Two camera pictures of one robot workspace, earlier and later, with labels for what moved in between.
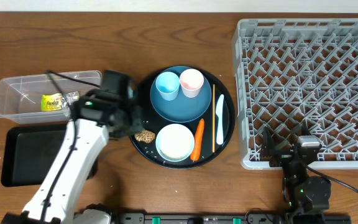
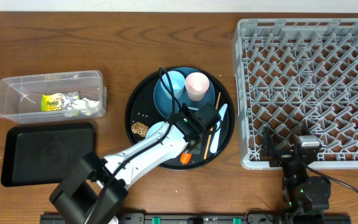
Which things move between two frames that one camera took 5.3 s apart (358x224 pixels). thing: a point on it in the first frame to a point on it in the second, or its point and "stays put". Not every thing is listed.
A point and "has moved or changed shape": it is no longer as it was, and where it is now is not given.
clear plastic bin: [18, 98] stays put
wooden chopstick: [213, 118] to [211, 129]
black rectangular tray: [30, 153] stays put
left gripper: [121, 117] to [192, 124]
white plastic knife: [219, 111] to [221, 112]
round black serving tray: [189, 116] stays put
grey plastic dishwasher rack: [321, 73] stays put
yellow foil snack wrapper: [57, 102] stays put
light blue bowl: [174, 142] has moved or changed shape
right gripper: [268, 149] stays put
